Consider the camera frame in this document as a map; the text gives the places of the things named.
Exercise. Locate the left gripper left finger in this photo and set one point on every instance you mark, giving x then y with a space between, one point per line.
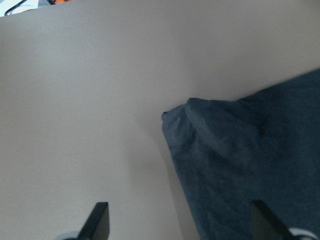
97 225

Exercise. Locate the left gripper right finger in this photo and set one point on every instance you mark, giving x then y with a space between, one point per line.
265 225

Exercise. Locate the black graphic t-shirt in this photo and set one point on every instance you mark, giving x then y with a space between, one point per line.
265 146

